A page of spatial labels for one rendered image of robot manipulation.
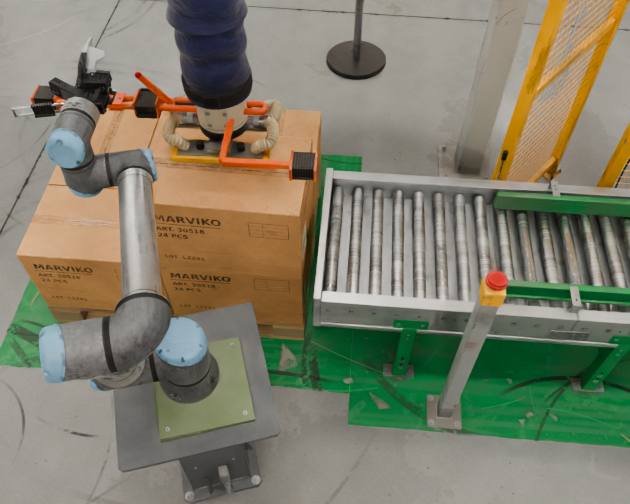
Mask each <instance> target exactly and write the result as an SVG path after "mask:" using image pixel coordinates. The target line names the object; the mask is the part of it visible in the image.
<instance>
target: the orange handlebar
mask: <svg viewBox="0 0 630 504"><path fill-rule="evenodd" d="M134 97H135V95H125V93H122V92H117V93H116V96H115V98H114V101H113V103H112V105H108V107H107V108H109V111H123V109H131V110H134V109H133V106H132V103H126V101H129V102H133V99H134ZM169 98H170V99H172V100H173V101H174V104H175V102H187V103H188V102H189V103H190V101H189V99H188V98H186V97H169ZM246 102H247V107H261V109H255V108H245V109H244V115H264V114H266V113H267V112H268V109H269V106H268V104H267V103H266V102H264V101H252V100H246ZM159 111H174V112H196V113H197V110H196V106H189V105H167V104H159ZM234 122H235V121H234V118H232V119H229V122H227V124H226V128H225V133H224V137H223V141H222V146H221V150H220V155H219V159H218V160H219V163H220V164H222V166H225V167H245V168H265V169H285V170H289V164H290V161H280V160H260V159H239V158H227V155H228V150H229V145H230V141H231V136H232V132H233V127H234Z"/></svg>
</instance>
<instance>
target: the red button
mask: <svg viewBox="0 0 630 504"><path fill-rule="evenodd" d="M485 282H486V284H487V286H488V287H489V288H490V289H492V290H494V291H501V290H504V289H505V288H506V287H507V286H508V283H509V280H508V277H507V276H506V274H504V273H503V272H501V271H497V270H495V271H491V272H489V273H488V274H487V276H486V278H485Z"/></svg>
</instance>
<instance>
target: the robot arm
mask: <svg viewBox="0 0 630 504"><path fill-rule="evenodd" d="M104 57H105V52H104V51H103V50H100V49H97V48H94V47H92V38H89V39H88V41H87V42H86V44H85V45H84V47H83V49H82V52H81V54H80V58H79V61H78V75H77V79H76V84H77V87H74V86H72V85H70V84H68V83H66V82H64V81H62V80H60V79H58V78H56V77H54V78H53V79H52V80H50V81H49V82H48V83H49V85H50V89H51V91H52V93H53V94H54V95H56V96H58V97H60V98H62V99H64V100H65V101H66V102H65V104H64V106H63V108H62V110H61V112H60V115H59V117H58V119H57V121H56V123H55V125H54V128H53V130H52V132H51V133H50V135H49V136H48V139H47V143H46V153H47V155H48V157H49V158H50V159H51V160H52V162H54V163H55V164H56V165H58V166H60V169H61V171H62V174H63V176H64V181H65V183H66V185H67V186H68V188H69V190H70V191H71V193H73V194H74V195H76V196H78V197H82V198H90V197H94V196H96V195H98V194H99V193H100V192H101V191H102V190H103V188H107V187H115V186H118V198H119V227H120V256H121V285H122V299H120V300H119V301H118V303H117V304H116V306H115V314H114V315H112V316H106V317H99V318H93V319H87V320H81V321H75V322H69V323H63V324H53V325H52V326H47V327H44V328H42V329H41V331H40V334H39V352H40V360H41V367H42V371H43V375H44V378H45V380H46V381H47V382H48V383H51V384H52V383H62V382H65V381H71V380H85V379H89V383H90V385H91V387H92V388H93V389H94V390H95V391H98V392H100V391H110V390H114V389H120V388H125V387H131V386H136V385H142V384H147V383H152V382H158V381H159V382H160V385H161V388H162V390H163V392H164V393H165V394H166V396H167V397H169V398H170V399H171V400H173V401H175V402H178V403H183V404H191V403H196V402H199V401H201V400H203V399H205V398H206V397H208V396H209V395H210V394H211V393H212V392H213V390H214V389H215V387H216V385H217V383H218V380H219V368H218V364H217V362H216V360H215V358H214V357H213V355H212V354H211V353H210V352H209V349H208V341H207V338H206V335H205V334H204V332H203V330H202V328H201V327H200V326H199V325H198V324H197V323H196V322H194V321H193V320H191V319H188V318H182V317H179V318H172V319H171V306H170V303H169V301H168V299H167V298H166V297H164V296H163V295H162V288H161V277H160V265H159V254H158V243H157V232H156V221H155V210H154V199H153V188H152V185H153V182H155V181H157V180H158V176H157V171H156V167H155V162H154V158H153V154H152V151H151V150H150V149H149V148H142V149H141V148H137V149H133V150H125V151H117V152H109V153H100V154H94V152H93V149H92V146H91V138H92V136H93V133H94V130H95V128H96V125H97V123H98V120H99V118H100V114H103V115H104V114H105V112H106V109H107V107H108V105H112V103H113V101H114V98H115V96H116V93H117V91H116V90H113V89H112V88H111V81H112V77H111V74H110V71H104V70H96V72H90V73H86V72H87V69H88V70H90V71H92V70H94V69H95V68H96V63H97V61H98V60H101V59H103V58H104ZM110 95H114V96H113V98H112V100H111V98H110Z"/></svg>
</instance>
